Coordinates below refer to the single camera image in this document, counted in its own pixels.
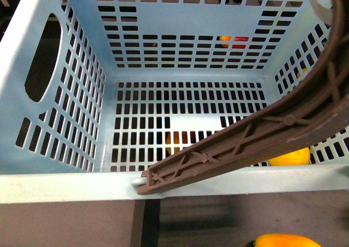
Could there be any light teal plastic basket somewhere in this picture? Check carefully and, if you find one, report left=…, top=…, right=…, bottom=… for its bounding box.
left=1, top=0, right=348, bottom=204

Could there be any yellow mango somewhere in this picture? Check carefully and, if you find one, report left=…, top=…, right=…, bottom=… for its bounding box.
left=253, top=233, right=321, bottom=247
left=268, top=147, right=310, bottom=166

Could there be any brown plastic basket handle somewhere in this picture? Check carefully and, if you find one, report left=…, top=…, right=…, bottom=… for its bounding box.
left=137, top=0, right=348, bottom=195

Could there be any yellow mango on shelf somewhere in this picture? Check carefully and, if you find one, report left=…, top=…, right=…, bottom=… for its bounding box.
left=253, top=233, right=321, bottom=247

